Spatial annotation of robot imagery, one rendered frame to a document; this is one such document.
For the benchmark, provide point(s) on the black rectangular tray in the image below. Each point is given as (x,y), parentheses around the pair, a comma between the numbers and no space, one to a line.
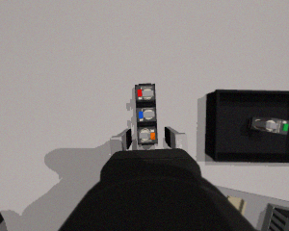
(238,143)

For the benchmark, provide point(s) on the grey mounting plate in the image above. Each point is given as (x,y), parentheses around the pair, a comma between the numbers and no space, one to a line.
(252,206)

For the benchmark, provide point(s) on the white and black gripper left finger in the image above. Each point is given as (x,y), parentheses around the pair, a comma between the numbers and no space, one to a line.
(121,142)

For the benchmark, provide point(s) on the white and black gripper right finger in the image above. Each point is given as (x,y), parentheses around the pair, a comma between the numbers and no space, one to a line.
(175,139)

